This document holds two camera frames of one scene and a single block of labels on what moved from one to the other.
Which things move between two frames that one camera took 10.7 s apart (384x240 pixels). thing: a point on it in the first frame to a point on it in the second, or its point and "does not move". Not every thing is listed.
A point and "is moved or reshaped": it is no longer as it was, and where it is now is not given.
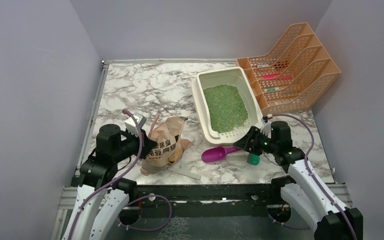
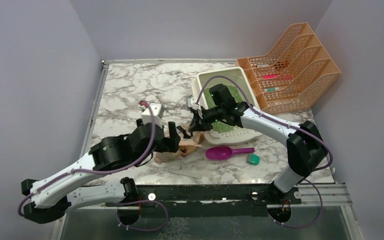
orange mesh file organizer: x=293 y=74 does not move
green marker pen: x=268 y=89 does not move
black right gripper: x=245 y=142 to x=196 y=125
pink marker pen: x=277 y=76 does not move
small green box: x=253 y=159 does not move
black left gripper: x=147 y=144 to x=171 y=144
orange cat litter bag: x=166 y=134 is moved or reshaped
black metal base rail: x=209 y=196 does not move
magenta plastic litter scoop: x=217 y=154 is moved or reshaped
